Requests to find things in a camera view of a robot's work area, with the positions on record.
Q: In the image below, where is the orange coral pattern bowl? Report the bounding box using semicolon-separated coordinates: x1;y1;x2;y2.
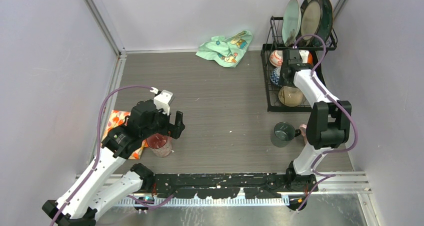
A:
269;50;283;67

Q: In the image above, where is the pink glass mug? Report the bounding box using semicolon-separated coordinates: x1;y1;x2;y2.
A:
146;133;172;157

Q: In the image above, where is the white ceramic bowl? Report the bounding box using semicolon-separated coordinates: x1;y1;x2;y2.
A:
278;86;304;107

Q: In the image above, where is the mint green flower plate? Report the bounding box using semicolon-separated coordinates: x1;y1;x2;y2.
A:
281;0;302;47

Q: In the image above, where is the black rimmed cream plate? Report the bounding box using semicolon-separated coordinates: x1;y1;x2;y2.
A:
297;0;323;47

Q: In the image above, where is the dark blue floral plate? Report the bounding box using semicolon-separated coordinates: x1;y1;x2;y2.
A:
316;0;334;42

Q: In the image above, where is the white bowl orange outside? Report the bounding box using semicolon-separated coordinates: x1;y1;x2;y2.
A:
307;51;314;65

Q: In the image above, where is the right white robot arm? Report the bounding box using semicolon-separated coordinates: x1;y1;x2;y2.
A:
279;48;352;191

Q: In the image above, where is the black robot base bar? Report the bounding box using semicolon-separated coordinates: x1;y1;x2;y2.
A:
136;172;317;199

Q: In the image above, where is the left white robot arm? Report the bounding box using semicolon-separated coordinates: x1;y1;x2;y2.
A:
42;99;185;225

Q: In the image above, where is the orange floral cloth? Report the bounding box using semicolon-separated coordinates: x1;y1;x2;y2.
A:
102;110;148;160

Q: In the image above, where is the mint green cartoon cloth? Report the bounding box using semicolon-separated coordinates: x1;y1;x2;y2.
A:
195;30;253;68

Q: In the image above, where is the pale pink mug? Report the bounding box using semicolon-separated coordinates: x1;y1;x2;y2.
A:
299;124;308;145

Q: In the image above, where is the dark green mug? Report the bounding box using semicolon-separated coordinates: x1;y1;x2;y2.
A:
270;122;301;147

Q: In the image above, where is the black wire dish rack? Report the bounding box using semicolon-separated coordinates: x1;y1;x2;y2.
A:
260;16;338;112

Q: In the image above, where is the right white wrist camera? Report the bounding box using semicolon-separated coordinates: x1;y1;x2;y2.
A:
291;47;310;64

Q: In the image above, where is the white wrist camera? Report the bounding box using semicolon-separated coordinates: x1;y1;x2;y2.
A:
150;87;174;116
291;47;310;64

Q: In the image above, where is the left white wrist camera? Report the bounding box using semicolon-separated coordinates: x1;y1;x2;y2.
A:
150;87;174;116

